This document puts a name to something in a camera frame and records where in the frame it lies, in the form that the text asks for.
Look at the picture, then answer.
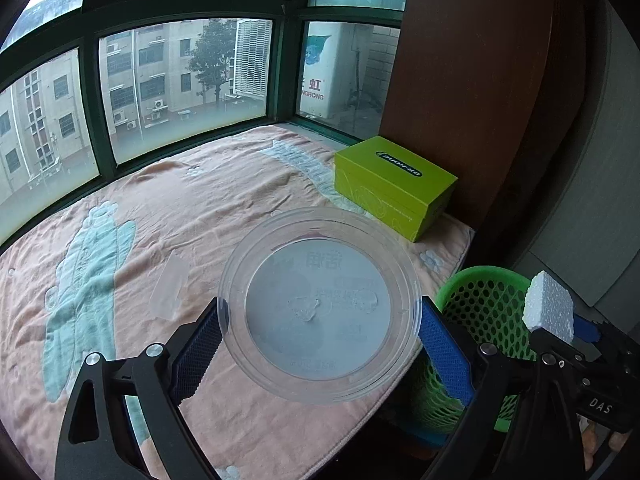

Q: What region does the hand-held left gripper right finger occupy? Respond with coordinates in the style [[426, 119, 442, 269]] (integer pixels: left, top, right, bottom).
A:
[[417, 296, 588, 480]]

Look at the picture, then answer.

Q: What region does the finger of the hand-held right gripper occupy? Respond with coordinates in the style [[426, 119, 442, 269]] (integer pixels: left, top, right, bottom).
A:
[[572, 312, 606, 348], [530, 329, 585, 376]]

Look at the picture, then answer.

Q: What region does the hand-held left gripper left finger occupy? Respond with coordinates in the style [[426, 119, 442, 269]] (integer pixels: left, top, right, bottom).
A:
[[54, 297, 224, 480]]

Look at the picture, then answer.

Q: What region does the white foam block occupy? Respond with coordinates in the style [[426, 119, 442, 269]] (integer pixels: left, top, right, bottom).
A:
[[522, 271, 576, 345]]

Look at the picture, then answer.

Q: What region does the green perforated plastic basket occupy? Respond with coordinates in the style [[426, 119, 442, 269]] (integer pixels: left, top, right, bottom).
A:
[[400, 266, 542, 436]]

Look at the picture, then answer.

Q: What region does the clear round plastic lid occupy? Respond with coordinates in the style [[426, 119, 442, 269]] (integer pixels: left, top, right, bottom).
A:
[[218, 206, 422, 405]]

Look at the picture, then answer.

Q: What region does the person's right hand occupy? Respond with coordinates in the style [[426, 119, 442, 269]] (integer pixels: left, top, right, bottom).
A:
[[579, 416, 630, 470]]

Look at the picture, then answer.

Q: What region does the clear plastic wrapper piece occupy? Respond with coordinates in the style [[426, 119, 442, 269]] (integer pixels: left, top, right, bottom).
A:
[[150, 254, 190, 322]]

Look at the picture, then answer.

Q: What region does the pink printed blanket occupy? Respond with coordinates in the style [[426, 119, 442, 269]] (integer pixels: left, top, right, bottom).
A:
[[0, 125, 476, 480]]

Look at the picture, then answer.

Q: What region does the green cardboard box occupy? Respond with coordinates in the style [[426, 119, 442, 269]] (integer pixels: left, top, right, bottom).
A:
[[333, 136, 459, 244]]

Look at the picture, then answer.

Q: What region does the brown wooden cabinet side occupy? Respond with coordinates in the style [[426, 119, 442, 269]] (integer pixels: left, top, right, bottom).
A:
[[380, 0, 587, 271]]

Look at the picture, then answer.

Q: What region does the beige apartment building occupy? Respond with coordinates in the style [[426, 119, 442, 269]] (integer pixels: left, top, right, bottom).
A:
[[0, 21, 211, 206]]

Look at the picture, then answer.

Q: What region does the green tree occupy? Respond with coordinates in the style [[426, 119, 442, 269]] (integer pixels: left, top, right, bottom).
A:
[[189, 19, 237, 107]]

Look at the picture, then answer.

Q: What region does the white louvre panel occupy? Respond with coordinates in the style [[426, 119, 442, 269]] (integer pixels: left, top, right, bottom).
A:
[[234, 18, 274, 97]]

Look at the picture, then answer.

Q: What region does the white outdoor air conditioner unit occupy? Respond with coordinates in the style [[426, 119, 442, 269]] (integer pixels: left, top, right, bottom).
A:
[[298, 22, 375, 119]]

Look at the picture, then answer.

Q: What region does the dark green window frame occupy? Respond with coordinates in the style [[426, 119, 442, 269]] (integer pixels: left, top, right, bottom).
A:
[[0, 0, 412, 247]]

